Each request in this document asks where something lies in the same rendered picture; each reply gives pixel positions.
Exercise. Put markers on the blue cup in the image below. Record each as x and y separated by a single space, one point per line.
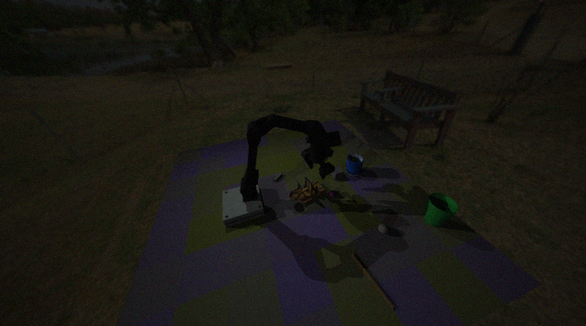
354 164

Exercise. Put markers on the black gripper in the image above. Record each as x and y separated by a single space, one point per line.
317 157

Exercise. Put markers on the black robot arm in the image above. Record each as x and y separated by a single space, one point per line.
316 136

